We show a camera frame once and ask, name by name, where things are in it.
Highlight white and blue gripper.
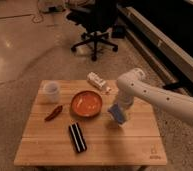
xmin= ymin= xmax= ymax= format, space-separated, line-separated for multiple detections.
xmin=108 ymin=98 xmax=133 ymax=125

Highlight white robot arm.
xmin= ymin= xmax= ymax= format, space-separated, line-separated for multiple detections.
xmin=108 ymin=68 xmax=193 ymax=127

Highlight orange ceramic bowl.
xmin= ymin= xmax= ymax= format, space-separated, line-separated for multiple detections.
xmin=70 ymin=91 xmax=102 ymax=117

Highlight black striped rectangular bar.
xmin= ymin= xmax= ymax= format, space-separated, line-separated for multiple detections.
xmin=68 ymin=123 xmax=87 ymax=153

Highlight wooden table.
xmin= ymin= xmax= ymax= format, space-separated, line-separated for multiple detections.
xmin=14 ymin=80 xmax=167 ymax=166

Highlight red chili pepper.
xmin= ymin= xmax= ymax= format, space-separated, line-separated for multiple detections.
xmin=44 ymin=105 xmax=63 ymax=121

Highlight white plastic cup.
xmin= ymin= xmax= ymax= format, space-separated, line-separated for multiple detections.
xmin=43 ymin=81 xmax=60 ymax=103

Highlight black office chair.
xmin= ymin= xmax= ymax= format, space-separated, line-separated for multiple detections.
xmin=67 ymin=0 xmax=118 ymax=61

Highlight long metal rail structure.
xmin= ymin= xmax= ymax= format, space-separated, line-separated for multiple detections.
xmin=119 ymin=0 xmax=193 ymax=95

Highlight cables on floor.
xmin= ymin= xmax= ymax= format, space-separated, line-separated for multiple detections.
xmin=31 ymin=0 xmax=91 ymax=24

